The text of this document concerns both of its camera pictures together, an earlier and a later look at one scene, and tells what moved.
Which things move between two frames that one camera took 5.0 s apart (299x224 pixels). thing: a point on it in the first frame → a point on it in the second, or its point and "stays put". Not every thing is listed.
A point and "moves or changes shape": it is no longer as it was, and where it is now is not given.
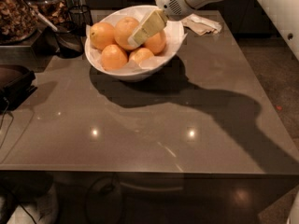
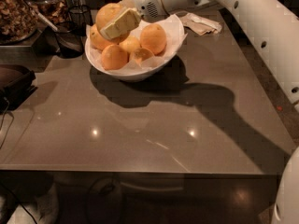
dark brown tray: (16, 85) stays put
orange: (125, 27) moves or changes shape
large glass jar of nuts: (18, 22) stays put
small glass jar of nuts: (49, 2) stays put
